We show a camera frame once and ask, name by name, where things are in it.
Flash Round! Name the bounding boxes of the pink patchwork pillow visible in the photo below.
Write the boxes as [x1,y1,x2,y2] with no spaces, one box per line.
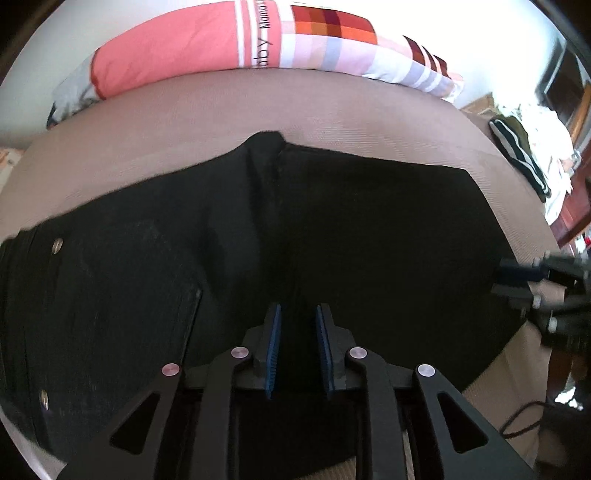
[46,0,465,130]

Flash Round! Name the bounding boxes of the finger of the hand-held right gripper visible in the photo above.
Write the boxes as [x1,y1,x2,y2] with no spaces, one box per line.
[490,282,570,315]
[499,253,581,283]

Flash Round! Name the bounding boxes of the black pants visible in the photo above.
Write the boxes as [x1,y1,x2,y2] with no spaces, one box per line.
[0,130,532,478]

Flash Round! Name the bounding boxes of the dark striped garment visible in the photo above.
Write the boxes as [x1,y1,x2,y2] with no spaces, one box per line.
[488,115,552,203]

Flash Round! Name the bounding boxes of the wooden bed frame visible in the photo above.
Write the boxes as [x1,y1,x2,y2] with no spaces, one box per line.
[549,342,591,404]

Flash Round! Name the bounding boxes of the black cable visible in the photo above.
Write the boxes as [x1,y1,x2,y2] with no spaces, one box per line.
[500,399,551,439]

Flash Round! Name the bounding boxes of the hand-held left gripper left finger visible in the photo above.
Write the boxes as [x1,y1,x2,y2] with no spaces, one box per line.
[58,302,283,480]

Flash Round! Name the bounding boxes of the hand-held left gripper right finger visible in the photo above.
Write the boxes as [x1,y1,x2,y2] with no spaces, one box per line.
[314,302,539,480]

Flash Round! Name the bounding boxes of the wooden cabinet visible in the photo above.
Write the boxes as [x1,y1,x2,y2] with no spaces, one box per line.
[542,37,591,247]

